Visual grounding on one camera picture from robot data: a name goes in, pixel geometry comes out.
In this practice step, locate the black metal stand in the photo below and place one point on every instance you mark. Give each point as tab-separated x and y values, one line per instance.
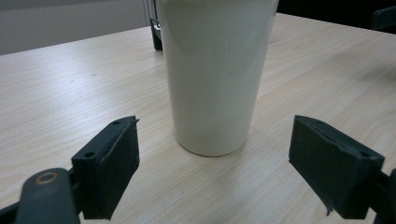
154	26

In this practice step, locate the dark chair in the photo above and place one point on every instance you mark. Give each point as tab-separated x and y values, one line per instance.
384	18

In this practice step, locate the white cup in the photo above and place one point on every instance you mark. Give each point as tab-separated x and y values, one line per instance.
214	77

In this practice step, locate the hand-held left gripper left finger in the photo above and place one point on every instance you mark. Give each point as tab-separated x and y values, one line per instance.
107	168

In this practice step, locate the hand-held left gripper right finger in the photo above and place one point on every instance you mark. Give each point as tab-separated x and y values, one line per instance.
330	165

